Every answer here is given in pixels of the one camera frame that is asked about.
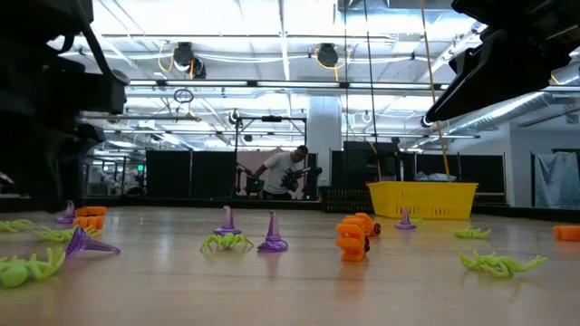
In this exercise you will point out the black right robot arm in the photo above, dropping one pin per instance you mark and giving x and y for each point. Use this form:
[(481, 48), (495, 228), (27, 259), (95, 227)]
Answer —
[(521, 11)]

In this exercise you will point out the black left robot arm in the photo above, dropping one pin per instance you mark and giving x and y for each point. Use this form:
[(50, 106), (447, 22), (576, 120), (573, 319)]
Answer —
[(45, 68)]

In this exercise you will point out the purple witch hat toy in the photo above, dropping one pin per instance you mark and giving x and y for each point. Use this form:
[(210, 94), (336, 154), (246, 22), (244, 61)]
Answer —
[(404, 222), (273, 240), (69, 216), (228, 222), (81, 242)]

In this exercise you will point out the green plastic spider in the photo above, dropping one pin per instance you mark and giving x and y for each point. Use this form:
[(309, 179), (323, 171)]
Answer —
[(471, 233), (59, 234), (16, 225), (226, 241), (496, 266), (16, 271), (418, 221)]

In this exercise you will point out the orange pumpkin toy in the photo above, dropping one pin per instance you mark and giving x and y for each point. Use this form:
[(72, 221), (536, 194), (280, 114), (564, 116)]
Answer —
[(370, 225), (88, 222), (93, 211), (351, 242), (567, 232)]

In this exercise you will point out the black partition panel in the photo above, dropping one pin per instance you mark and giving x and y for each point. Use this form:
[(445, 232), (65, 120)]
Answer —
[(213, 174), (167, 174), (358, 163), (480, 172)]

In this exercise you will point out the pale blue tarp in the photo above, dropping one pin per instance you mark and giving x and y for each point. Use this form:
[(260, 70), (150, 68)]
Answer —
[(557, 179)]

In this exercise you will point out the yellow plastic basket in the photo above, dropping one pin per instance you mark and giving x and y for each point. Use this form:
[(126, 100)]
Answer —
[(423, 201)]

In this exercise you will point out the black plastic basket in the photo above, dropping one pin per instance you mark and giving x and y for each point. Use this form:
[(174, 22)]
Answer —
[(346, 201)]

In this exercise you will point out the black handheld device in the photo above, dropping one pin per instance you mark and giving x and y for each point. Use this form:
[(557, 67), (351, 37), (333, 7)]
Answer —
[(292, 179)]

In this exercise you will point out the person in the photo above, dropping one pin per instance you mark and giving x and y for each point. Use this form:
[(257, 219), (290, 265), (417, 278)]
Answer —
[(278, 169)]

